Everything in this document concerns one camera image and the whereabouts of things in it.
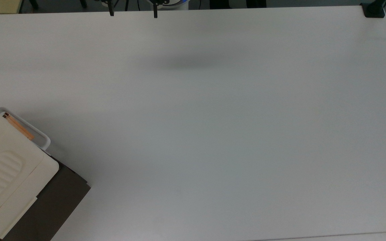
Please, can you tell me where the black table clamp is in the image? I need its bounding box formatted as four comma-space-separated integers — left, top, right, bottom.
360, 0, 386, 18

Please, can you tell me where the white loop pull handle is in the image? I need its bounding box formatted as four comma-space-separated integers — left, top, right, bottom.
0, 106, 51, 152

